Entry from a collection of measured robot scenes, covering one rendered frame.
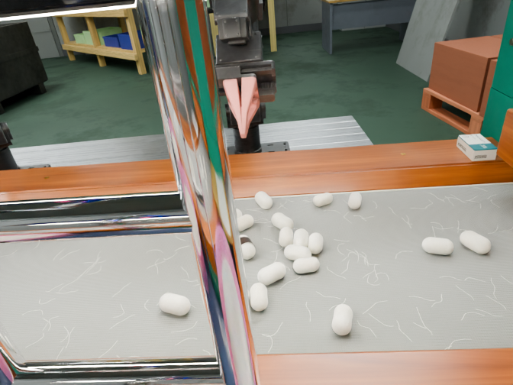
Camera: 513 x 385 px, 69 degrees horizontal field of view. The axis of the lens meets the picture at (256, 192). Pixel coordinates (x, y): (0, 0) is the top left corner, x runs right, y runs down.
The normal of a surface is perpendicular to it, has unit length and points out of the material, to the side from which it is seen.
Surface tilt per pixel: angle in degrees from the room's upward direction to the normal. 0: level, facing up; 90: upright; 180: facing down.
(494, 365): 0
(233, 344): 90
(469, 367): 0
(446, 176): 45
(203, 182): 90
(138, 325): 0
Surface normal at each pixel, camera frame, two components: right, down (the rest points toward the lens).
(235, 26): -0.06, 0.29
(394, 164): -0.09, -0.86
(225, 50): -0.10, -0.33
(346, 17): 0.03, 0.51
